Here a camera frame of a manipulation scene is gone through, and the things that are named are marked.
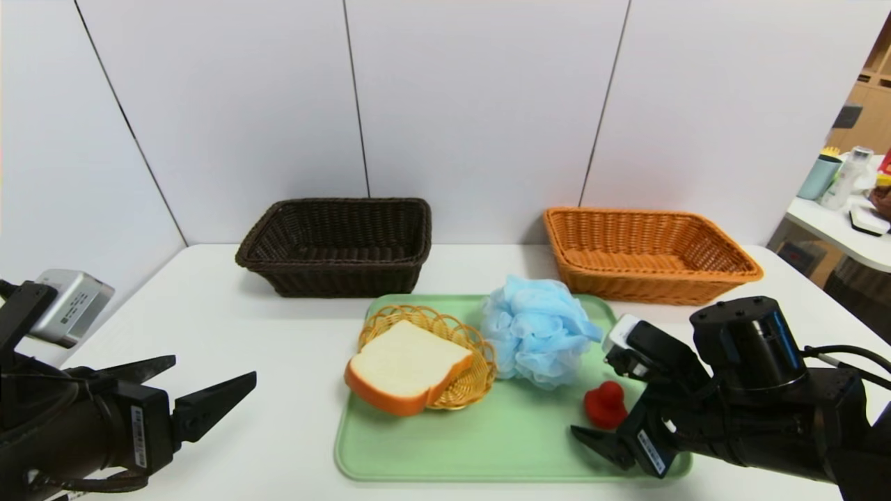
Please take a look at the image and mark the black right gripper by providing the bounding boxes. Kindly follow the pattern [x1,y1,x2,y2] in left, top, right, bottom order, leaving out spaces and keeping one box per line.
[570,386,725,479]

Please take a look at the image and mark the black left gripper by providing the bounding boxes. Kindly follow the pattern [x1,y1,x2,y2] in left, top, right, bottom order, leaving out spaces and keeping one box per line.
[0,354,257,501]

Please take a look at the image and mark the red rubber duck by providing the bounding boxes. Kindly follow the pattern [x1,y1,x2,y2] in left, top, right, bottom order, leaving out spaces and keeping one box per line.
[583,380,627,431]

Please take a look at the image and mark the light blue bath loofah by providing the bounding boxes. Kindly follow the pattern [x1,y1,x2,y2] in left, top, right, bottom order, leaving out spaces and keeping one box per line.
[480,275,604,390]

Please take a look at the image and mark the small round yellow wicker basket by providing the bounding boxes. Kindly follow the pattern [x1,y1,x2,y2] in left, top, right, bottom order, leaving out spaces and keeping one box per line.
[358,304,497,410]

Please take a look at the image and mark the orange wicker basket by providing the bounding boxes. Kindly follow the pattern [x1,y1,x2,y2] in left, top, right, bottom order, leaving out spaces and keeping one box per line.
[543,207,764,307]

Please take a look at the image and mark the dark brown wicker basket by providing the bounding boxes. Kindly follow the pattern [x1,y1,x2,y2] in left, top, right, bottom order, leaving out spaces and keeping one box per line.
[235,198,432,299]

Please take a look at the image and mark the light green plastic tray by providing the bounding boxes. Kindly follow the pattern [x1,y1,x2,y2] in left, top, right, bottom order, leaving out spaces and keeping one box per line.
[334,294,693,482]

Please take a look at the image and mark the toy bread slice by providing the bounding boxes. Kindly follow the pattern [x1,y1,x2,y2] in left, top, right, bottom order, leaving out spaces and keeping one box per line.
[345,319,474,416]

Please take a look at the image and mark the white side table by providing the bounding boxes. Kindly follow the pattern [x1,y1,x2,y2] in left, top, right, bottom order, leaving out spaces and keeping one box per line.
[785,157,891,273]

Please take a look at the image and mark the teal cup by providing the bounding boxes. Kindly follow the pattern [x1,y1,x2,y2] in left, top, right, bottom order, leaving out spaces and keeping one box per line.
[797,148,843,201]

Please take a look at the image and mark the black and white flat box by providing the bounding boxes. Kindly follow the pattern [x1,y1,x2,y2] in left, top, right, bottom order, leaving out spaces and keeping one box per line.
[849,207,891,237]

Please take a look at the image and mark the clear plastic bottle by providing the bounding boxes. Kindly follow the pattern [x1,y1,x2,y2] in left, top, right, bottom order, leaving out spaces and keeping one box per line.
[819,146,874,211]

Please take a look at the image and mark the red brown bowl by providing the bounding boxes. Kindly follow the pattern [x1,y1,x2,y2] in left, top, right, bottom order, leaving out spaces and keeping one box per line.
[867,182,891,223]

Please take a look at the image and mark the wooden shelf unit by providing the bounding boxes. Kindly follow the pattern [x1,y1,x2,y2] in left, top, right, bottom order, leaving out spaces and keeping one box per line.
[825,7,891,157]

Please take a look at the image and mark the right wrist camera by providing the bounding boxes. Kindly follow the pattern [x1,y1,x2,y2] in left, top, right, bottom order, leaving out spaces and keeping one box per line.
[602,313,711,390]

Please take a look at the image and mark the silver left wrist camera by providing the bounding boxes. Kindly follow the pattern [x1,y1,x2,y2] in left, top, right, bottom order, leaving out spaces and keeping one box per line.
[0,269,116,369]

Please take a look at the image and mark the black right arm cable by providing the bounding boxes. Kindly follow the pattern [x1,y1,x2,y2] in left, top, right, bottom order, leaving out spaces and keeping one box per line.
[801,344,891,390]

